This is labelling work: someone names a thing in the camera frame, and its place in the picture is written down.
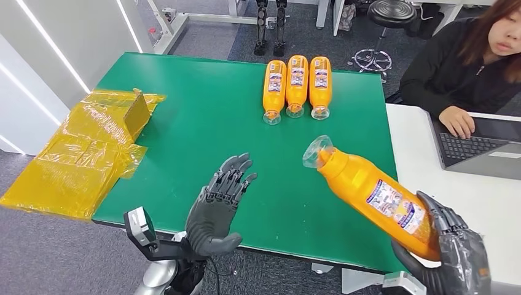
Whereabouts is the orange juice bottle clear cap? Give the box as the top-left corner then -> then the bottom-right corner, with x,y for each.
308,56 -> 332,121
285,55 -> 309,119
302,135 -> 442,262
262,60 -> 288,126

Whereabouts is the yellow plastic wrapped packaging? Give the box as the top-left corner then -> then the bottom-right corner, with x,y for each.
0,88 -> 167,222

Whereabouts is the black robot leg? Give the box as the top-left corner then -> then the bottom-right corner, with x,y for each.
254,0 -> 270,57
272,0 -> 288,58

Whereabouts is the white desk leg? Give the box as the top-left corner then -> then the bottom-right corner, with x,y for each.
315,0 -> 330,30
332,0 -> 346,37

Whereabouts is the white table foot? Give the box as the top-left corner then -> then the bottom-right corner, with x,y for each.
341,267 -> 394,295
311,262 -> 335,275

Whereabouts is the grey laptop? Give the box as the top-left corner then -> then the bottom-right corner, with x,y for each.
427,112 -> 521,181

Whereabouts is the black round stool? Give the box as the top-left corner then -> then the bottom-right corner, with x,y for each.
348,0 -> 418,84

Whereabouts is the grey bag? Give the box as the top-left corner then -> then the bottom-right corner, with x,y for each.
337,3 -> 358,33

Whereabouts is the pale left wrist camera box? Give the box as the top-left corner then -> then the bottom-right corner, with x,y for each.
123,206 -> 160,250

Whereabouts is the white metal floor frame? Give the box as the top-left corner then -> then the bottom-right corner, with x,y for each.
146,0 -> 278,56

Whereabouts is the person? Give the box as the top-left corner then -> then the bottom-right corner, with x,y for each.
384,0 -> 521,140

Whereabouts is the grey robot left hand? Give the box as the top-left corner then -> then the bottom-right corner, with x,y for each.
185,152 -> 259,258

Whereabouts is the person's right hand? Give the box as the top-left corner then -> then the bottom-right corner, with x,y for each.
438,105 -> 476,140

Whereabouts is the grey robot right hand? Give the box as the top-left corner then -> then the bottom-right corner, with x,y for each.
390,191 -> 492,295

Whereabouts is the black bag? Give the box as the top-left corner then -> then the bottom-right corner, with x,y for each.
407,4 -> 442,41

